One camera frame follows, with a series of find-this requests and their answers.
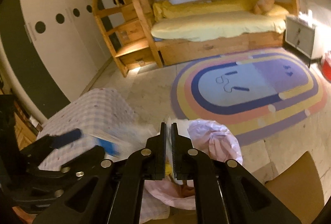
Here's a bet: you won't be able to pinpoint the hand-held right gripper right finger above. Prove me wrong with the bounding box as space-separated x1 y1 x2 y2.
171 123 302 224

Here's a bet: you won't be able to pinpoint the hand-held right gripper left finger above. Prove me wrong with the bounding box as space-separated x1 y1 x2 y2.
32 122 167 224

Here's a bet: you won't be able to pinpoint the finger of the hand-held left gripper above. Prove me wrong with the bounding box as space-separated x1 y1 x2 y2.
20 128 82 171
39 145 106 198

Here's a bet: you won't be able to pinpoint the white packet blue label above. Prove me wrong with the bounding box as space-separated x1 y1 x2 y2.
86 123 161 157

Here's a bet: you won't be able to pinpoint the checkered tablecloth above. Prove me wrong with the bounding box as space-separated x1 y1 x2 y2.
36 88 145 180

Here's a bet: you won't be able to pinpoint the white wardrobe round holes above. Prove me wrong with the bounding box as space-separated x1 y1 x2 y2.
0 0 114 124

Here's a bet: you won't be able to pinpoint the oval striped rug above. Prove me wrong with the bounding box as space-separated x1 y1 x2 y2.
170 48 327 147

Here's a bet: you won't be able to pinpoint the wooden bunk bed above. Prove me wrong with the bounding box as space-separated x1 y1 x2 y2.
121 0 304 67

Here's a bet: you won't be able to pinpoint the wooden stair drawer unit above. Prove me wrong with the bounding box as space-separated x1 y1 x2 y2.
92 0 158 77

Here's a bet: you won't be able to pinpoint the tan chair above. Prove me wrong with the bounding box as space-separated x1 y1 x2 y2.
265 151 325 224

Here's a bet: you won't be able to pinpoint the pale yellow bed sheet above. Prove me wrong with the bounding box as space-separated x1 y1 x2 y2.
151 11 286 42

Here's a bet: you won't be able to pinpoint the yellow duvet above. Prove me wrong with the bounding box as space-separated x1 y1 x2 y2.
152 0 289 25

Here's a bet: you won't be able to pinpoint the white nightstand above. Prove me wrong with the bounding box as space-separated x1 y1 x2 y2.
285 15 317 68

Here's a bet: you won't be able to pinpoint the pink plush toy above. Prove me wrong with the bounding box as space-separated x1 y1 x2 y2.
253 0 275 15

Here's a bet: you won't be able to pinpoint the red bucket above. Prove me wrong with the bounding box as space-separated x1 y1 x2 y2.
321 51 331 83

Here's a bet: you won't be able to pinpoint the papers on nightstand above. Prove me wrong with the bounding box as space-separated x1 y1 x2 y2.
299 8 317 24

